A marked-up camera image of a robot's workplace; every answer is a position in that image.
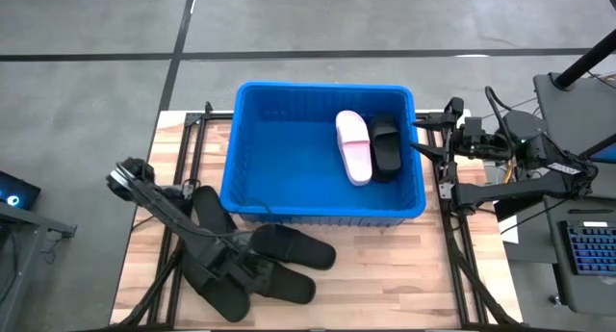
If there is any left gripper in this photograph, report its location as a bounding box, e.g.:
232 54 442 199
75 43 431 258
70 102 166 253
199 235 270 299

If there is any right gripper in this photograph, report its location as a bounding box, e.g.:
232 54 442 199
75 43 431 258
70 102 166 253
409 96 511 163

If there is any black slide sandal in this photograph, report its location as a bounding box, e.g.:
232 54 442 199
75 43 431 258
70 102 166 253
368 113 403 183
249 223 338 271
180 248 252 323
191 185 239 235
243 260 318 305

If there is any pale pink slide sandal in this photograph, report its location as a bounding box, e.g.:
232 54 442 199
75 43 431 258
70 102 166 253
335 109 374 188

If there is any blue plastic bin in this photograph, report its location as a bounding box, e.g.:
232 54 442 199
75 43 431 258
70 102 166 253
219 81 428 228

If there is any white paper sheet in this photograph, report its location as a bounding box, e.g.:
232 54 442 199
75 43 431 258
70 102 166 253
498 215 521 245

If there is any grey desk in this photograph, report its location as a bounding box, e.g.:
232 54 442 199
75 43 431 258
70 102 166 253
532 71 616 198

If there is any black stand pole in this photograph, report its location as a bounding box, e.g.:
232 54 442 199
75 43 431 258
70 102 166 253
552 27 616 90

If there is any flat computer monitor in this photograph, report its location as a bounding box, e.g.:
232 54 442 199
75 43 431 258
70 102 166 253
578 133 616 166

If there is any backlit computer keyboard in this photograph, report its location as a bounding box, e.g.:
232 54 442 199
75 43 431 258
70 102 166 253
559 219 616 277

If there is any grey keyboard shelf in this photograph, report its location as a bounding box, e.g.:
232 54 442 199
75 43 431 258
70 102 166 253
543 194 616 319

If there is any grey side stand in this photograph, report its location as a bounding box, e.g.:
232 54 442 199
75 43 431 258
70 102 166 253
0 201 78 332

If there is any black device blue light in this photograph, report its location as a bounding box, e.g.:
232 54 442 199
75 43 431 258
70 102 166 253
0 170 42 212

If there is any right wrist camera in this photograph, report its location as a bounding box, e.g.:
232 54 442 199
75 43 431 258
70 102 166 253
464 115 484 137

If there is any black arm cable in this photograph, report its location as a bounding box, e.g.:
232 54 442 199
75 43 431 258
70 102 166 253
483 85 515 148

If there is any yellow cable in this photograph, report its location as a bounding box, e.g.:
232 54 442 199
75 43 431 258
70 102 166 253
502 158 520 185

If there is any black aluminium table frame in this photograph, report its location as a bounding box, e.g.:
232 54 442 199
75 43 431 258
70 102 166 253
115 100 519 331

